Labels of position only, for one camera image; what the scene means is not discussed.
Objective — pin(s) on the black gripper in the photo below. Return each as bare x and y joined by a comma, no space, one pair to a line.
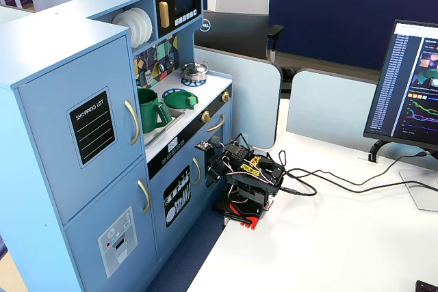
211,166

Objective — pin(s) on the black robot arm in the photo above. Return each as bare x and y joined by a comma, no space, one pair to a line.
250,182

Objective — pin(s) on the steel toy pot with lid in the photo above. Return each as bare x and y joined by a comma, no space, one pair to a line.
194,70

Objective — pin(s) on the red table clamp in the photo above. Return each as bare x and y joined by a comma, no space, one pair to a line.
251,218

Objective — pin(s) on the gold stove knob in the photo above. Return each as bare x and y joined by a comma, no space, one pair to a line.
225,96
206,116

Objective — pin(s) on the grey toy sink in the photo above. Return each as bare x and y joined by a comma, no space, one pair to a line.
161,133

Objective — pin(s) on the rounded light blue desk divider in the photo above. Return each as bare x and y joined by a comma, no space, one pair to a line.
253,100

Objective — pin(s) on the green toy pitcher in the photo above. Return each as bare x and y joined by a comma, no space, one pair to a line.
148,110

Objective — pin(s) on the white hanging toy utensil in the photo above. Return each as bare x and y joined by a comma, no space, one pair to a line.
149,77

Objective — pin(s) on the dark hanging toy utensil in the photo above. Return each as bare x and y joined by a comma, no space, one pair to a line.
170,61

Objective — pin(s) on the long light blue desk divider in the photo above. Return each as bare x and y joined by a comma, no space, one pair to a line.
328,107

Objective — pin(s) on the black Dell monitor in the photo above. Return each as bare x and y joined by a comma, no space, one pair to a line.
232,32

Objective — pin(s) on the white toy plate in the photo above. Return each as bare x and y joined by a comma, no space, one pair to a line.
143,30
150,25
134,33
119,20

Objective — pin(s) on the black toy microwave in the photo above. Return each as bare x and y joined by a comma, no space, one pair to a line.
184,1

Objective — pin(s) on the blue toy kitchen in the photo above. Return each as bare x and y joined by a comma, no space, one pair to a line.
51,52

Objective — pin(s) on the grey monitor stand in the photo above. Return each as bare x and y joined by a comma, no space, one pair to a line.
421,189

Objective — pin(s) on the computer monitor with lit screen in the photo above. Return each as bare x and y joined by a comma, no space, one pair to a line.
407,80

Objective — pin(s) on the black keyboard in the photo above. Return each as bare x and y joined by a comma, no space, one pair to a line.
427,287

